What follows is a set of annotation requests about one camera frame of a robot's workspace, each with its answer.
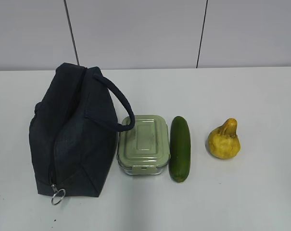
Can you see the green lid glass container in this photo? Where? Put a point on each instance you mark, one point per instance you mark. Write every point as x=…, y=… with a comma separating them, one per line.
x=144, y=150

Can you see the yellow pear-shaped gourd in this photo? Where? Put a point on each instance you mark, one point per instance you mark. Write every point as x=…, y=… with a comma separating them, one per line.
x=223, y=142

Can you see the green cucumber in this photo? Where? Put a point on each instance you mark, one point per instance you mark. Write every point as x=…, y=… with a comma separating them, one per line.
x=180, y=150

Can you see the dark blue lunch bag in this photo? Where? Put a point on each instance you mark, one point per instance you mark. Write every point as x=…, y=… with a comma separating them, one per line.
x=73, y=133

